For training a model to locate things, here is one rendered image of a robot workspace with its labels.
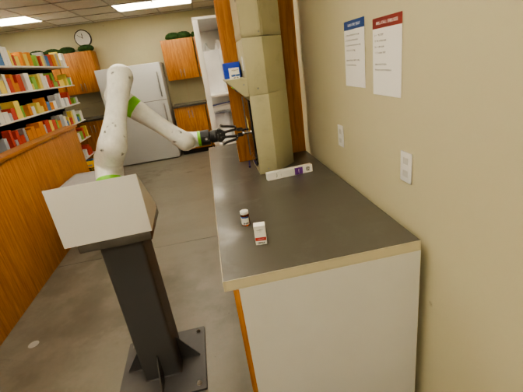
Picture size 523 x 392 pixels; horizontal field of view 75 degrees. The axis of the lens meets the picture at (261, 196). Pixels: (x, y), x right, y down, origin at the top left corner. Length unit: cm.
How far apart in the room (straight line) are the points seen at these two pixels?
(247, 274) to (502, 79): 87
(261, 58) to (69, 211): 123
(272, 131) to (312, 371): 128
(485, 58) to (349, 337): 101
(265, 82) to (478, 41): 123
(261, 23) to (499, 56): 132
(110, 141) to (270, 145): 91
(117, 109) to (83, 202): 46
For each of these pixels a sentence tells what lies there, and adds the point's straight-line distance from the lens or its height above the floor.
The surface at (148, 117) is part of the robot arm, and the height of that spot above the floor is 138.
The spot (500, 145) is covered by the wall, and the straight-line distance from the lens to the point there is 101.
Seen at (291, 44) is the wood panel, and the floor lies 166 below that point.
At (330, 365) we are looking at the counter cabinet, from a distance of 150.
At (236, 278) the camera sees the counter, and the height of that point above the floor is 94.
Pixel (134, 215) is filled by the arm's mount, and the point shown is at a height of 103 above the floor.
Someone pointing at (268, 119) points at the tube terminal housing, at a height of 126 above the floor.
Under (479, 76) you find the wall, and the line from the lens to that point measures 105.
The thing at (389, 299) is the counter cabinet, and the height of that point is 72.
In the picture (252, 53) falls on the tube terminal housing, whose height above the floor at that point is 163.
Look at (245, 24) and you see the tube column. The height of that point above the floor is 177.
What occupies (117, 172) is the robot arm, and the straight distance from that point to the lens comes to 177.
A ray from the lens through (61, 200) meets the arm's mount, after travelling 166.
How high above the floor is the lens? 159
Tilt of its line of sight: 22 degrees down
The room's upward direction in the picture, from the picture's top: 8 degrees counter-clockwise
